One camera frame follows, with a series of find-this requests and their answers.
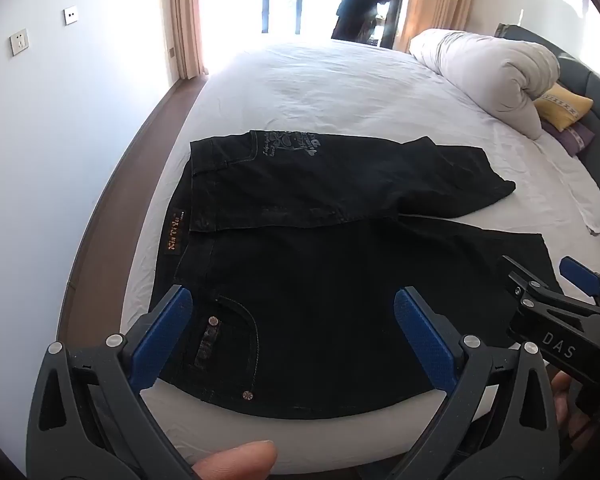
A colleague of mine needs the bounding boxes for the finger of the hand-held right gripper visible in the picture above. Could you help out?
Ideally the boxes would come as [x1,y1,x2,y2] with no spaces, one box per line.
[559,256,600,307]
[501,255,600,322]

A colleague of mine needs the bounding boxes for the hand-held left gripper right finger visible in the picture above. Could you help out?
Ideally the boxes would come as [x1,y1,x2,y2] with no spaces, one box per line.
[392,287,561,480]

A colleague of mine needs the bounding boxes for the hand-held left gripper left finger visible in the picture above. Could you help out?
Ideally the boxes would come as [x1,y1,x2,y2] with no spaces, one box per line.
[26,285,201,480]

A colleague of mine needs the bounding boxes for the black denim pants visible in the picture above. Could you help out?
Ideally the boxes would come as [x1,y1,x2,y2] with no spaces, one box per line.
[150,130,563,418]

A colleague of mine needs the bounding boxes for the person's right hand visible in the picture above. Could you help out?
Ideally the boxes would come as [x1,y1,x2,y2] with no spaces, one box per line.
[550,371,581,428]

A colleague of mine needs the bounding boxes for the person's left hand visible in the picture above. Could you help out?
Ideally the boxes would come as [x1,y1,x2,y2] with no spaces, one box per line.
[189,440,279,480]

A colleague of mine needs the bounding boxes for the white flat cloth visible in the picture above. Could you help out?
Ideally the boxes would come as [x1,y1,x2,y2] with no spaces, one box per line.
[564,160,600,235]

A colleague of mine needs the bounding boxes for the purple pillow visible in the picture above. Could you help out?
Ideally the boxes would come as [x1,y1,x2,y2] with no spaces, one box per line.
[540,120,596,157]

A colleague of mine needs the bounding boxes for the yellow patterned pillow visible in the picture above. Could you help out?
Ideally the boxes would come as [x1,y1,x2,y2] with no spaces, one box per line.
[532,82,594,131]

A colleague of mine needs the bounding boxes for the rolled white duvet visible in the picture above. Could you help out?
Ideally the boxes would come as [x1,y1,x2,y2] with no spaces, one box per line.
[409,28,562,141]

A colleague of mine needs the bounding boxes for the bed with white sheet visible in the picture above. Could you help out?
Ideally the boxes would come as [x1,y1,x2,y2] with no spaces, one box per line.
[120,37,600,466]

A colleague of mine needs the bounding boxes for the white wall socket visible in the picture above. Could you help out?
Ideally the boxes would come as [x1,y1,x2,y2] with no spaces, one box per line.
[10,28,31,57]

